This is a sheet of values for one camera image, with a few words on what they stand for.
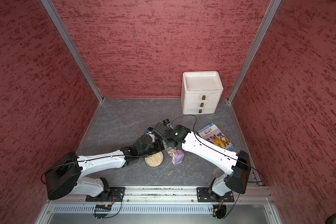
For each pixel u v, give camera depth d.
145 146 0.62
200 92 0.93
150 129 0.76
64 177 0.42
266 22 0.76
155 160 0.81
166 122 0.66
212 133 0.98
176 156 0.80
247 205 0.75
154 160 0.81
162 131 0.54
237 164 0.41
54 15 0.74
